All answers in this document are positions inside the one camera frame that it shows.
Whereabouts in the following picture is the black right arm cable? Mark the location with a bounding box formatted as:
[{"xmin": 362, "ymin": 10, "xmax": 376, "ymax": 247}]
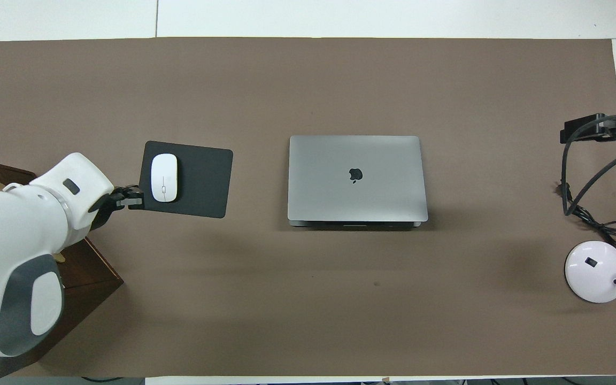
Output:
[{"xmin": 560, "ymin": 113, "xmax": 616, "ymax": 217}]

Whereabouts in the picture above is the silver grey laptop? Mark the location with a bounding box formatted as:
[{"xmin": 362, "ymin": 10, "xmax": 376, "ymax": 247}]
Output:
[{"xmin": 287, "ymin": 135, "xmax": 429, "ymax": 229}]

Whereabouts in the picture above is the white desk lamp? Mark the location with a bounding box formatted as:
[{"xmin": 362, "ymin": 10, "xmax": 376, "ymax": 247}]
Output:
[{"xmin": 564, "ymin": 190, "xmax": 616, "ymax": 304}]

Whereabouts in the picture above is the black lamp power cable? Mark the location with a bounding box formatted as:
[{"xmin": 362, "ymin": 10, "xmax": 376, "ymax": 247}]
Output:
[{"xmin": 557, "ymin": 181, "xmax": 616, "ymax": 251}]

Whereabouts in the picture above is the white computer mouse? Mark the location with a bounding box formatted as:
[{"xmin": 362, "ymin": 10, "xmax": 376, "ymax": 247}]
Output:
[{"xmin": 151, "ymin": 153, "xmax": 179, "ymax": 203}]

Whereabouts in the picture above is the dark brown wooden box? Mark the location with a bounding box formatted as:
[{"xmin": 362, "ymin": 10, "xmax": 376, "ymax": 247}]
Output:
[{"xmin": 0, "ymin": 155, "xmax": 124, "ymax": 385}]

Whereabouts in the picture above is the black mouse pad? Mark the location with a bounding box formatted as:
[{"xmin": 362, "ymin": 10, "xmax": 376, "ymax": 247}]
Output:
[{"xmin": 128, "ymin": 141, "xmax": 234, "ymax": 219}]

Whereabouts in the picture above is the brown table mat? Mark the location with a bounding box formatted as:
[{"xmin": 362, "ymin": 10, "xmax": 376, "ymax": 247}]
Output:
[{"xmin": 0, "ymin": 37, "xmax": 616, "ymax": 378}]

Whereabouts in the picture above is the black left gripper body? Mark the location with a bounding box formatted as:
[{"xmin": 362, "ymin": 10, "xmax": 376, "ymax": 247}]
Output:
[{"xmin": 89, "ymin": 187, "xmax": 127, "ymax": 232}]

